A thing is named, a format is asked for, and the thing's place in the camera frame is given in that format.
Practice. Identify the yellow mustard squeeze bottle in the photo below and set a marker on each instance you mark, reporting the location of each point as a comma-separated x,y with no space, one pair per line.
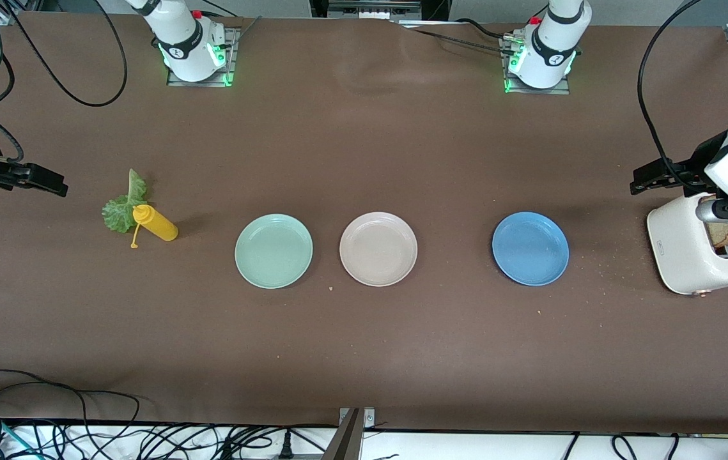
158,227

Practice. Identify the cream white toaster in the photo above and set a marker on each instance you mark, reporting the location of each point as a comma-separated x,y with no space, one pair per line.
677,249

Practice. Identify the blue plate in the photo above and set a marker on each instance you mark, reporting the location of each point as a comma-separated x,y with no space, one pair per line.
530,248

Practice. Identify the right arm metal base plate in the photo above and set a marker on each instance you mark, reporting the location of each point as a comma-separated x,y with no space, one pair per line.
231,64

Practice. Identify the black metal machine frame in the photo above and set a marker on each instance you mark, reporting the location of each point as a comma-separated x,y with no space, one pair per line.
434,7

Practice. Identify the beige plate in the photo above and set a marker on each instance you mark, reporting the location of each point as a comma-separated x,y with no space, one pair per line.
378,249

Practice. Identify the brown bread slice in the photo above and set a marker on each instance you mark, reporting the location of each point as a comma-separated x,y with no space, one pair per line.
721,235

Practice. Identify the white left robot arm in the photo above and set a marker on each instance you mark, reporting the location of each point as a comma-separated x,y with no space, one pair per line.
552,51

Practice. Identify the green lettuce leaf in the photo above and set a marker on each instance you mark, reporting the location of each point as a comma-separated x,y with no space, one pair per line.
122,214

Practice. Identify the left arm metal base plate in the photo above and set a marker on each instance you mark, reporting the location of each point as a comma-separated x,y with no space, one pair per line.
536,91

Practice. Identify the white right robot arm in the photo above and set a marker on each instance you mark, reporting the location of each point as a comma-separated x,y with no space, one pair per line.
188,45

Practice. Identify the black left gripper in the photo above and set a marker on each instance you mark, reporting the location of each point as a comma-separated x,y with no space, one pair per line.
691,171

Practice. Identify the green plate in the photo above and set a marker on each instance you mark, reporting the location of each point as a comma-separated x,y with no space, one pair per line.
273,251

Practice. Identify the grey metal table bracket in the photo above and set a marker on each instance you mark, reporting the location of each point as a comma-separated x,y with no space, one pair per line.
348,441

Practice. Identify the black power plug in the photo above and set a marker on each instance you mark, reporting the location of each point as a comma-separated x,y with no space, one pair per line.
286,447

